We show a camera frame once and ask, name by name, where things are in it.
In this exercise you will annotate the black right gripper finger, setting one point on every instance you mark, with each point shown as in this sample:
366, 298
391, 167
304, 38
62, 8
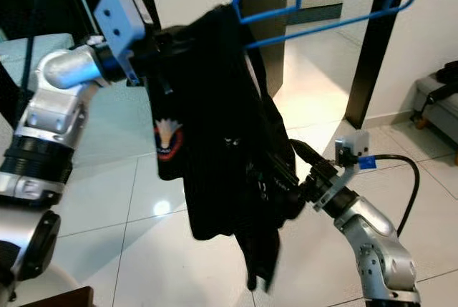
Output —
308, 153
293, 179

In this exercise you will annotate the black T-shirt with teal print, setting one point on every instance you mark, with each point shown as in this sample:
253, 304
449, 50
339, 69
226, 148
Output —
215, 121

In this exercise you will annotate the blue plastic hanger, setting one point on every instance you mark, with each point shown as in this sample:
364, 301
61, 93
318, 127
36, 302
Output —
329, 21

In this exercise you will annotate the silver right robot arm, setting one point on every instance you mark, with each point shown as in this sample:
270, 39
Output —
379, 250

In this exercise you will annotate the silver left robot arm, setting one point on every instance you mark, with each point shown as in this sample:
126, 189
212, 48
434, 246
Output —
57, 114

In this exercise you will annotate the white bed mattress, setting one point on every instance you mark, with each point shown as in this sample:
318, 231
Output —
36, 56

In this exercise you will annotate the black bag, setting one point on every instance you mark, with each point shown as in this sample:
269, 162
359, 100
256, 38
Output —
36, 13

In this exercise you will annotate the grey sofa with wooden legs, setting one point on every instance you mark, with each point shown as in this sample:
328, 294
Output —
436, 103

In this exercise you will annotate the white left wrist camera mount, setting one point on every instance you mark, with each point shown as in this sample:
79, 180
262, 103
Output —
122, 17

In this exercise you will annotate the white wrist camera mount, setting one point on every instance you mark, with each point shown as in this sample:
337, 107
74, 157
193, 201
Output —
122, 17
354, 146

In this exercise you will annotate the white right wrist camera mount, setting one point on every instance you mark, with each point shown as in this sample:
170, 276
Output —
354, 146

